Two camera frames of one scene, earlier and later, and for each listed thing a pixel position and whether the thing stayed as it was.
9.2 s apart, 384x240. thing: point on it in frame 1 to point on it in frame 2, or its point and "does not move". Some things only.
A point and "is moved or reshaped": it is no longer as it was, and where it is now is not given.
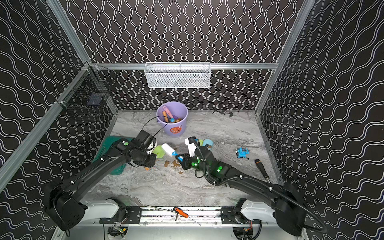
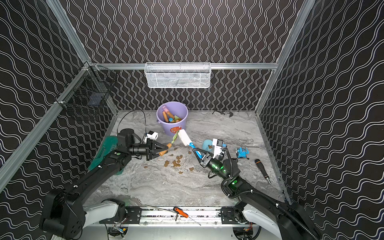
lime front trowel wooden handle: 164,114 does not move
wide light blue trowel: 209,142 does not move
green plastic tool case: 106,147 does not move
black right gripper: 185,163 to 205,164
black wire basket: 91,86 does not move
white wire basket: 177,75 does not move
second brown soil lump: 175,164 does not move
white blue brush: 170,151 to 186,140
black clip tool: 224,113 does not move
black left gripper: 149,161 to 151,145
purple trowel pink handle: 167,111 does not move
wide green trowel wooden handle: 159,150 is moved or reshaped
